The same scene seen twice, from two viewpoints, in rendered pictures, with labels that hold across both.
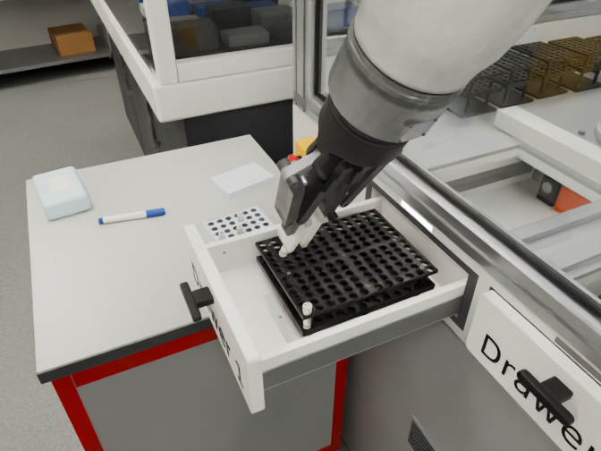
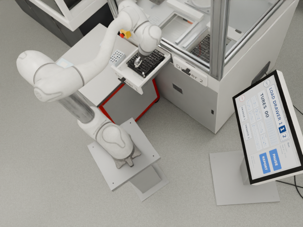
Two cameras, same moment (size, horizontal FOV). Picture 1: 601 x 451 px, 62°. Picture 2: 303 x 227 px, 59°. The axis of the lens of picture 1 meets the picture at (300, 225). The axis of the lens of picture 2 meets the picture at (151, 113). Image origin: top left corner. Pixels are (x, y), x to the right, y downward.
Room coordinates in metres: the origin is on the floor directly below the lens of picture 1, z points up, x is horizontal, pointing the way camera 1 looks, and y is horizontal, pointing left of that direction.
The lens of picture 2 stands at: (-0.67, 0.08, 2.41)
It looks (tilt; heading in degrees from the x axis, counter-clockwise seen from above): 61 degrees down; 358
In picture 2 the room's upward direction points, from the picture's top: 22 degrees counter-clockwise
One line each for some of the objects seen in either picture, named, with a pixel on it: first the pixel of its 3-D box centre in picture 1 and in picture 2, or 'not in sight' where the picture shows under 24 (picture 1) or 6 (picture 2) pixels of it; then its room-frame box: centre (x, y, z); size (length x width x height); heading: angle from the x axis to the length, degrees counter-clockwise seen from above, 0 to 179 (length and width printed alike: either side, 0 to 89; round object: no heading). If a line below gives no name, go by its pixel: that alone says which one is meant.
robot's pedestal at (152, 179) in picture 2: not in sight; (137, 167); (0.04, 0.32, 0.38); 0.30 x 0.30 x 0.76; 12
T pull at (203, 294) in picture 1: (198, 298); (122, 79); (0.49, 0.14, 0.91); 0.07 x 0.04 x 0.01; 25
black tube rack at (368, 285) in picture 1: (342, 271); (145, 61); (0.58, -0.07, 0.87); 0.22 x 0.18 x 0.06; 115
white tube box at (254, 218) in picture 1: (239, 230); (116, 58); (0.81, 0.13, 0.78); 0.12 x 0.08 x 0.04; 121
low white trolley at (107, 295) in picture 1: (197, 335); (112, 85); (0.88, 0.27, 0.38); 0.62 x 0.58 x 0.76; 25
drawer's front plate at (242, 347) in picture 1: (219, 309); (126, 79); (0.50, 0.12, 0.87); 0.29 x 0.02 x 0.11; 25
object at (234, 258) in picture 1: (347, 271); (146, 61); (0.59, -0.07, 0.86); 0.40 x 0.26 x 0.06; 115
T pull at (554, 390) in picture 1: (552, 392); (187, 70); (0.34, -0.28, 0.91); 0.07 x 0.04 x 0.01; 25
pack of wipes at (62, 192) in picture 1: (61, 191); (65, 65); (0.95, 0.54, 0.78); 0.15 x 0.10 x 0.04; 32
